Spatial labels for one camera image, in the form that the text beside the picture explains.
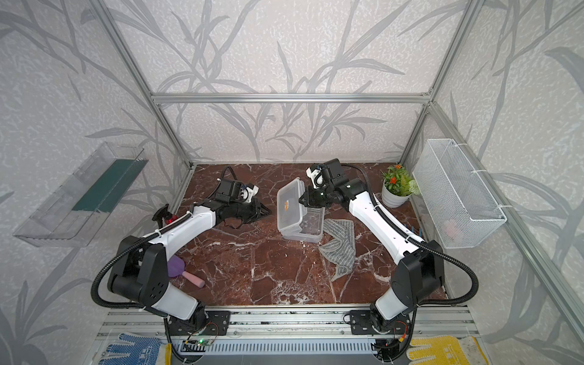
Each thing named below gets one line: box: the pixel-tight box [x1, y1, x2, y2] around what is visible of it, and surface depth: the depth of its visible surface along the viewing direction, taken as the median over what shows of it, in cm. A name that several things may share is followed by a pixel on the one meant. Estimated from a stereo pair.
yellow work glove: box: [406, 334, 489, 365], surface depth 70 cm
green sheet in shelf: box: [72, 158, 150, 213], surface depth 70 cm
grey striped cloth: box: [318, 218, 356, 282], surface depth 91 cm
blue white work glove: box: [98, 331, 173, 365], surface depth 70 cm
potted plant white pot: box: [380, 162, 421, 209], surface depth 96 cm
